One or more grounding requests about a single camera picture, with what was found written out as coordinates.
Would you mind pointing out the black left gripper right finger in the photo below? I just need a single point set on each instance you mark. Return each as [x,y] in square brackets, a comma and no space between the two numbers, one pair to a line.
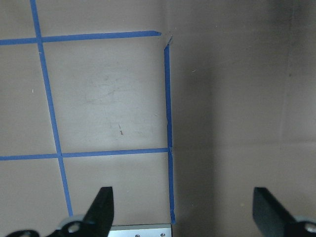
[273,220]

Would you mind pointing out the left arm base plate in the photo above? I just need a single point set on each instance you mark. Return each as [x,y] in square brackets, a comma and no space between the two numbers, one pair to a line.
[148,230]

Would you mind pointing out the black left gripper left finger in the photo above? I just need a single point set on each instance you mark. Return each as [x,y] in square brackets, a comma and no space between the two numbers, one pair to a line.
[97,221]

